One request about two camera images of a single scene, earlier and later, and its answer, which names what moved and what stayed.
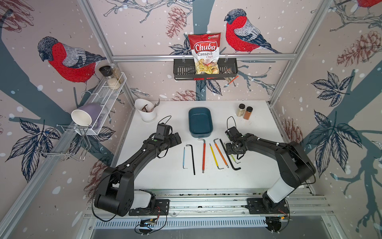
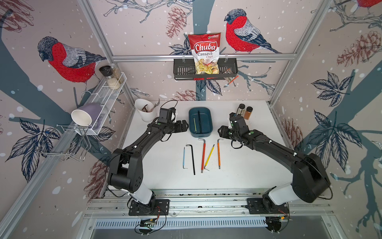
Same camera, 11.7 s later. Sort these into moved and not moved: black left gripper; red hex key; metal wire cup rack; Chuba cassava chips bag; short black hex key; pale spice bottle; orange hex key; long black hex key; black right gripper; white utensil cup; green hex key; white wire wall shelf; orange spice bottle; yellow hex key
Moved: green hex key; yellow hex key; orange hex key; long black hex key; black left gripper; black right gripper
Not moved: orange spice bottle; metal wire cup rack; white utensil cup; white wire wall shelf; Chuba cassava chips bag; short black hex key; red hex key; pale spice bottle
